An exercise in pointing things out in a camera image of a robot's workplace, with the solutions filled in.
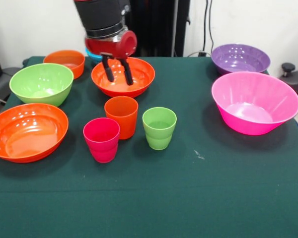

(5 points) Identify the green bowl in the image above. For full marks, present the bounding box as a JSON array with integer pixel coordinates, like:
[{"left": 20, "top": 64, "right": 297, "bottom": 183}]
[{"left": 9, "top": 63, "right": 75, "bottom": 108}]

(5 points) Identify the small deep orange bowl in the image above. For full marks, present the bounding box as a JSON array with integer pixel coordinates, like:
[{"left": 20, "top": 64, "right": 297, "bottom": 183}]
[{"left": 43, "top": 50, "right": 86, "bottom": 80}]

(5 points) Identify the purple bowl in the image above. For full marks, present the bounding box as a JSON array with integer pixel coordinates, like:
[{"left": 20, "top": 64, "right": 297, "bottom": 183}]
[{"left": 211, "top": 44, "right": 271, "bottom": 75}]

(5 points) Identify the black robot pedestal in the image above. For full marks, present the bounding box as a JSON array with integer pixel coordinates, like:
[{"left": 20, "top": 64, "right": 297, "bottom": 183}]
[{"left": 126, "top": 0, "right": 191, "bottom": 58}]

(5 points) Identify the green cup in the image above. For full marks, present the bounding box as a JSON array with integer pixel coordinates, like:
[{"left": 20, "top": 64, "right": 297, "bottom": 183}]
[{"left": 142, "top": 107, "right": 177, "bottom": 151}]

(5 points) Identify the wide orange bowl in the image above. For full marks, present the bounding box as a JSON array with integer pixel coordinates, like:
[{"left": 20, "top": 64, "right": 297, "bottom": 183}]
[
  {"left": 91, "top": 57, "right": 156, "bottom": 99},
  {"left": 0, "top": 103, "right": 69, "bottom": 164}
]

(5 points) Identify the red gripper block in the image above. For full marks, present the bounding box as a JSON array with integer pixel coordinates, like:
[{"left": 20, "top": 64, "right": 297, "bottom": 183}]
[{"left": 85, "top": 30, "right": 138, "bottom": 86}]

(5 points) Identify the crimson red cup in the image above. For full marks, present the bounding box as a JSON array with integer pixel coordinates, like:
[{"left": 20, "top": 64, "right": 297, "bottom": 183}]
[{"left": 83, "top": 117, "right": 121, "bottom": 164}]

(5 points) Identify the small blue bowl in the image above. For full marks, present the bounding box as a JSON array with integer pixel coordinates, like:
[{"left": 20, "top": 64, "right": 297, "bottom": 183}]
[{"left": 85, "top": 47, "right": 103, "bottom": 64}]

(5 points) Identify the large pink bowl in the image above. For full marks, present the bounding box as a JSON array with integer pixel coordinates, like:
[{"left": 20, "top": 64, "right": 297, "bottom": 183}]
[{"left": 211, "top": 71, "right": 298, "bottom": 136}]

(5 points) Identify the orange cup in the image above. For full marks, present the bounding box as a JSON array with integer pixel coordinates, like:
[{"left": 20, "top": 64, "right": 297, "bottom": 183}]
[{"left": 104, "top": 96, "right": 139, "bottom": 140}]

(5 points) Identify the black round knob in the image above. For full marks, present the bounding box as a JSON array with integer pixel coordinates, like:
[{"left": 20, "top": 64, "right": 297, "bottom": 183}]
[{"left": 282, "top": 62, "right": 296, "bottom": 77}]

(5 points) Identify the dark green tablecloth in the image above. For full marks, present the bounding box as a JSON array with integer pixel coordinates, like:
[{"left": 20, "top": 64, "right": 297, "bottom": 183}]
[{"left": 0, "top": 56, "right": 298, "bottom": 238}]

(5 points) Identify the black hanging cable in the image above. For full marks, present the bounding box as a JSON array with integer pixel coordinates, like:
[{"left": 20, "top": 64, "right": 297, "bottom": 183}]
[{"left": 202, "top": 0, "right": 216, "bottom": 54}]

